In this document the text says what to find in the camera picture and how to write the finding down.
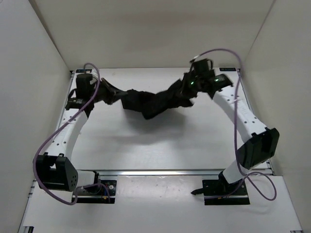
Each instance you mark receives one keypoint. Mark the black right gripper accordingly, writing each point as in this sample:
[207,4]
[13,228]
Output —
[184,83]

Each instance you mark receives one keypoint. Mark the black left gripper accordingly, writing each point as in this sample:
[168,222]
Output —
[114,93]

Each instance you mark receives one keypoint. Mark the black skirt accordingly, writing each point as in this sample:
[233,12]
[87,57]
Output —
[151,104]

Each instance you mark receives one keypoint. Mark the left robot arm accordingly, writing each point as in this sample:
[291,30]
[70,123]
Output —
[53,165]

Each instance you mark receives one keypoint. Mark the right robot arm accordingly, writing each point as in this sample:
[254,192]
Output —
[254,142]

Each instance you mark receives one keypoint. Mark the right corner label sticker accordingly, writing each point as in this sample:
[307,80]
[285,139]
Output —
[227,69]

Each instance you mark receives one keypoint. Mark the corner label sticker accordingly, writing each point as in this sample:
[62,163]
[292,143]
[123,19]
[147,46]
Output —
[227,69]
[83,71]

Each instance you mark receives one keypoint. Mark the left corner label sticker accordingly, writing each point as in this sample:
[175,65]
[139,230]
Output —
[83,71]

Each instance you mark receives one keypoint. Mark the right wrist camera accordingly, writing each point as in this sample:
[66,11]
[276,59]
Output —
[201,66]

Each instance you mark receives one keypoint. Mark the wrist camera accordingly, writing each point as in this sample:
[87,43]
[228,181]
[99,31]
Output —
[201,66]
[85,84]

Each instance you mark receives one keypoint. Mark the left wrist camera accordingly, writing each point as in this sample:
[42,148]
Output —
[85,84]

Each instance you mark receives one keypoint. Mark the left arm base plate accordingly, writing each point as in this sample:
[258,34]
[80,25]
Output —
[103,194]

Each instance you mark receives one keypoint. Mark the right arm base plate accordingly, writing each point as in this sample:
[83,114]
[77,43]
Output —
[215,193]

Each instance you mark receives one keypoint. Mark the aluminium table edge rail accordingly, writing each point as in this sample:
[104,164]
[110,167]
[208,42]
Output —
[164,172]

